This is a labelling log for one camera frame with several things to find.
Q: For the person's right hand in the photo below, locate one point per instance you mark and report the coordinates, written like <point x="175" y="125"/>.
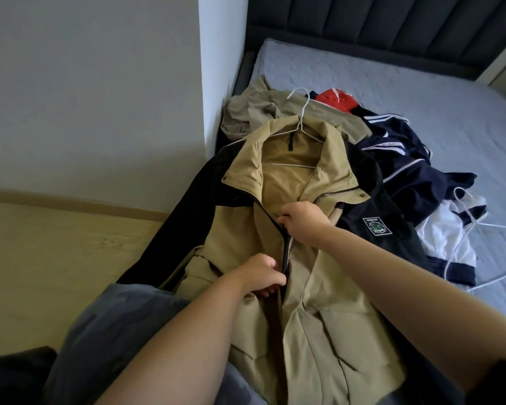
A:
<point x="306" y="222"/>

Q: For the person's left hand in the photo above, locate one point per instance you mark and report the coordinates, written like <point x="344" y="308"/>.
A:
<point x="260" y="274"/>

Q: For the tan and black jacket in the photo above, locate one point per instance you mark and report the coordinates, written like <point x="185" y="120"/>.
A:
<point x="337" y="333"/>

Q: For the red and navy sports jacket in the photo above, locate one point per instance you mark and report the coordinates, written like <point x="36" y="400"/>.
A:
<point x="413" y="173"/>

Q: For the khaki zip jacket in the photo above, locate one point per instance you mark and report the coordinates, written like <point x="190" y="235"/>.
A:
<point x="253" y="109"/>

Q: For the white and navy garment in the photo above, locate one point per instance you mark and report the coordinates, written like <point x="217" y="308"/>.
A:
<point x="451" y="236"/>

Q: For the grey quilted bed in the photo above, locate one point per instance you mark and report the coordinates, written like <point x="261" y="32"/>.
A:
<point x="455" y="97"/>

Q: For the person's right forearm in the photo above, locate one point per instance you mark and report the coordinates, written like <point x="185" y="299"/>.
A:
<point x="422" y="299"/>

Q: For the person's left forearm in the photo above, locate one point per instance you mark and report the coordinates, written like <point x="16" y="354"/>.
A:
<point x="177" y="350"/>

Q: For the dark grey upholstered headboard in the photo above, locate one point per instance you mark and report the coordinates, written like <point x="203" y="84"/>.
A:
<point x="379" y="21"/>

